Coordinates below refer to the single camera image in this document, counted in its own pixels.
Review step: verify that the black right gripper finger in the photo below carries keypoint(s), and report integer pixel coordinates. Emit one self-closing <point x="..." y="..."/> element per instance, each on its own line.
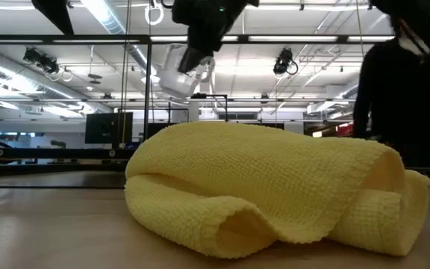
<point x="190" y="61"/>

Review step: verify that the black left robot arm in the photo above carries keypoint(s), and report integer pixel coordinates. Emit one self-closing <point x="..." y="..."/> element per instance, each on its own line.
<point x="54" y="13"/>

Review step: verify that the black ceiling spotlight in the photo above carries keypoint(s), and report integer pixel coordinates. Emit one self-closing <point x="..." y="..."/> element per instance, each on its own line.
<point x="284" y="61"/>
<point x="41" y="60"/>

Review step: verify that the black computer monitor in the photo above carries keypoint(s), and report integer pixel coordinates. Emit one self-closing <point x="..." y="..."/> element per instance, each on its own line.
<point x="108" y="128"/>

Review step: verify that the yellow cloth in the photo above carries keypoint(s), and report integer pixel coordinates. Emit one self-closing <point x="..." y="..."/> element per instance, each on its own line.
<point x="256" y="179"/>

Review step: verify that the person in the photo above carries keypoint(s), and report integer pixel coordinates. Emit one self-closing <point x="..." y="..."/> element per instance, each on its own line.
<point x="398" y="104"/>

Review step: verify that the silver ventilation duct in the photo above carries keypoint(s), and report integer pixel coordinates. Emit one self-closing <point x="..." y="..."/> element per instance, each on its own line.
<point x="110" y="22"/>

